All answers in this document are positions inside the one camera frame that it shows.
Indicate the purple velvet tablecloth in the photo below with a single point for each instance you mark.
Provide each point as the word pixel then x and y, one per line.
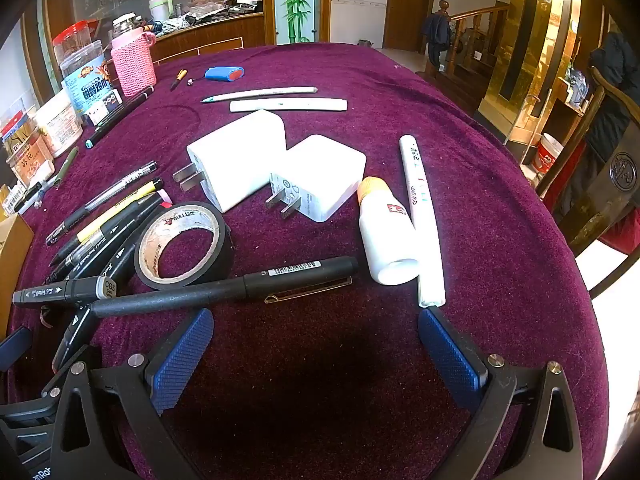
pixel 310 350

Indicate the wooden counter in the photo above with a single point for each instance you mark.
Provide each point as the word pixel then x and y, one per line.
pixel 215 32

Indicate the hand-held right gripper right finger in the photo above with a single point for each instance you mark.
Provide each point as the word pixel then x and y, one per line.
pixel 450 355

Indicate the flat white stick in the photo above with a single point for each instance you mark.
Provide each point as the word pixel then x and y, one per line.
pixel 290 105

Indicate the bamboo print panel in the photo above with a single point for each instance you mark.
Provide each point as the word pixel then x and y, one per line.
pixel 296 0

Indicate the clear black gel pen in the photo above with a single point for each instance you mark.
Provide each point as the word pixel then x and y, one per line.
pixel 100 202

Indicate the dark jacket on post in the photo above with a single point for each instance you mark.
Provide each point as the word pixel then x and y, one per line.
pixel 436 32

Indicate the wooden stair railing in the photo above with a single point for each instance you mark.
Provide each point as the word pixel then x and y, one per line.
pixel 475 40

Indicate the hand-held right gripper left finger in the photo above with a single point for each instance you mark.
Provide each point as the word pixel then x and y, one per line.
pixel 182 355

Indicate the blue label plastic jar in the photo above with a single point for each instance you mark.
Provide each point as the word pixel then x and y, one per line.
pixel 85 85

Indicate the black electrical tape roll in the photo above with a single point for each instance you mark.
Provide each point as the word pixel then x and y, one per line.
pixel 220 255

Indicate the grey-capped black marker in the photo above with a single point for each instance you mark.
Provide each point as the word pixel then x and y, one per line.
pixel 55 292

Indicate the small white box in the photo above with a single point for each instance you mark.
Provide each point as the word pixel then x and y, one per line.
pixel 102 106

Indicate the blue and orange lighter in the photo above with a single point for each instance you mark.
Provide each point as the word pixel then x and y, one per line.
pixel 225 74

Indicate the white pen green tip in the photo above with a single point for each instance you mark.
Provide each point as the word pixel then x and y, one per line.
pixel 260 93

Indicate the wooden chair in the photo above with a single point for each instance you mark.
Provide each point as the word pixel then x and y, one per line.
pixel 600 195

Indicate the white bottle orange cap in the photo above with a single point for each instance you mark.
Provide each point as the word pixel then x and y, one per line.
pixel 385 240

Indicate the small white charger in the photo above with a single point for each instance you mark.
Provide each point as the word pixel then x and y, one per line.
pixel 325 175

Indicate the plain black marker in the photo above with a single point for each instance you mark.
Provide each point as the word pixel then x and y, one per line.
pixel 75 332

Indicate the dark jacket on chair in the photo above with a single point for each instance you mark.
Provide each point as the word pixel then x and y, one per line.
pixel 612 90

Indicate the long black marker teal tip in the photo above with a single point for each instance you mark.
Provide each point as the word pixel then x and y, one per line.
pixel 120 115

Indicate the white marker tube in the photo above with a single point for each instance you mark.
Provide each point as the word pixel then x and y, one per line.
pixel 425 220

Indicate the cardboard box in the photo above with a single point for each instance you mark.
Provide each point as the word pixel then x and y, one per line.
pixel 12 260

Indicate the white green tumbler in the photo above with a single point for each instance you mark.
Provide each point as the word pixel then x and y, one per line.
pixel 160 9

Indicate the yellow black highlighter pen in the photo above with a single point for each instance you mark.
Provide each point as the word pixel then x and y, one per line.
pixel 112 215

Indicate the black pen with metal clip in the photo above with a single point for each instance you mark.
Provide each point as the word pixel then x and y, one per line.
pixel 225 290

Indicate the large white charger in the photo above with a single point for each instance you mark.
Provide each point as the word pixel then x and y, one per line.
pixel 240 155

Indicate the white round container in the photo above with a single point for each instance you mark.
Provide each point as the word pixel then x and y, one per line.
pixel 60 125

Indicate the red white bucket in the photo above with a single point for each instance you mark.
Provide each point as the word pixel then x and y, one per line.
pixel 546 155

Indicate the pink knit-sleeved jar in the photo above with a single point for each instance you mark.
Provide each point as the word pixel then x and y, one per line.
pixel 132 67

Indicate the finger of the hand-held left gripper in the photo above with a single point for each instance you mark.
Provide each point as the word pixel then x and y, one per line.
pixel 14 349

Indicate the wooden door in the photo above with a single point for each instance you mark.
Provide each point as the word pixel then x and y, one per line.
pixel 410 5

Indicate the black marker red end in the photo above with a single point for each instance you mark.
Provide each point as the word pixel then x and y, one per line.
pixel 127 240

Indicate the red-lidded clear jar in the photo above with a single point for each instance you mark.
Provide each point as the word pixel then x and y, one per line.
pixel 72 42

